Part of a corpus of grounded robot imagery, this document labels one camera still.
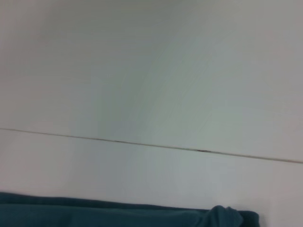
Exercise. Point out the teal blue shirt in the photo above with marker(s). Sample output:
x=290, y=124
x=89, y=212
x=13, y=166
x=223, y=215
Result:
x=118, y=214

